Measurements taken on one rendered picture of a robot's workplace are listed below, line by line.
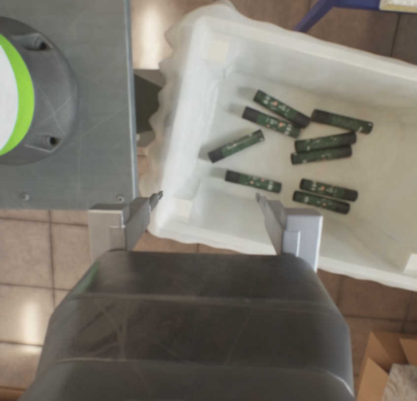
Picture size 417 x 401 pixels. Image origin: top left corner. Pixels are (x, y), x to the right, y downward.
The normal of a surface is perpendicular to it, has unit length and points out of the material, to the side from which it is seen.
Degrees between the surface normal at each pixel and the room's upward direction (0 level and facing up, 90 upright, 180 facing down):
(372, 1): 0
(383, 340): 90
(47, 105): 77
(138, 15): 0
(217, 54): 0
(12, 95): 90
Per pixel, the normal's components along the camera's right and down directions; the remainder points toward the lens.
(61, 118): 0.84, 0.42
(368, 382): -0.93, 0.00
